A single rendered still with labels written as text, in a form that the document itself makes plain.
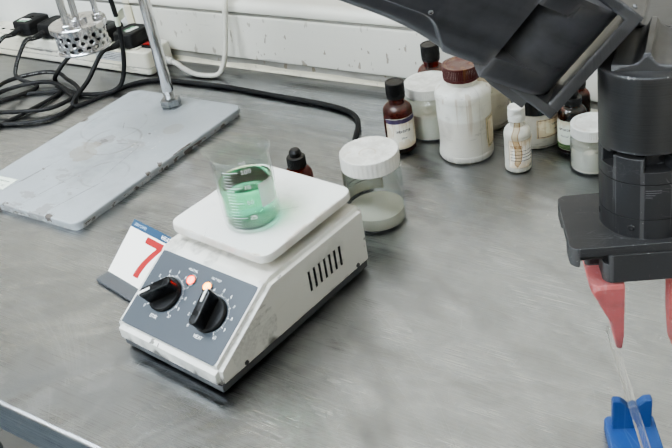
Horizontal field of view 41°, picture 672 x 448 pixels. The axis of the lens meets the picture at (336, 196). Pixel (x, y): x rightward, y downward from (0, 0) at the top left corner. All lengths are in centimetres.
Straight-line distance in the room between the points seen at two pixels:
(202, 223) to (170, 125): 40
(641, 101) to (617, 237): 9
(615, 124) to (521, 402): 25
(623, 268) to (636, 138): 8
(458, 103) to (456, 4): 48
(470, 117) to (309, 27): 34
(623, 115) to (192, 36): 93
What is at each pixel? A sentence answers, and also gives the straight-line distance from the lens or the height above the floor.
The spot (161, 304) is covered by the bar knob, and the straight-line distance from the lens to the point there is 78.
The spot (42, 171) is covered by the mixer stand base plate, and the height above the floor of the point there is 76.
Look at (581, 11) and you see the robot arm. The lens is 50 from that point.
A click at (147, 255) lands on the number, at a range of 89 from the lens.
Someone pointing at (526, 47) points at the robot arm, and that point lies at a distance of 51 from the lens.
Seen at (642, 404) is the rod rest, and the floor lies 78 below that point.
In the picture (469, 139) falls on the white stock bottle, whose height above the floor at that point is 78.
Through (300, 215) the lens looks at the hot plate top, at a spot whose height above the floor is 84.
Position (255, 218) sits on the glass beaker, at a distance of 75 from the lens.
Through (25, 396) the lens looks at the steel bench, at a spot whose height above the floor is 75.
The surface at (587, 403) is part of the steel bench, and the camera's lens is 70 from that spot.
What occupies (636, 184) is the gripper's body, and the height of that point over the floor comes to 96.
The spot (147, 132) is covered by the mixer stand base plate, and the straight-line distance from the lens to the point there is 117.
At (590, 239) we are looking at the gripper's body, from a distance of 56.
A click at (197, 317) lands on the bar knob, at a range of 73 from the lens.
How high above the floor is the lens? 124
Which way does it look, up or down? 31 degrees down
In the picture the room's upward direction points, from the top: 10 degrees counter-clockwise
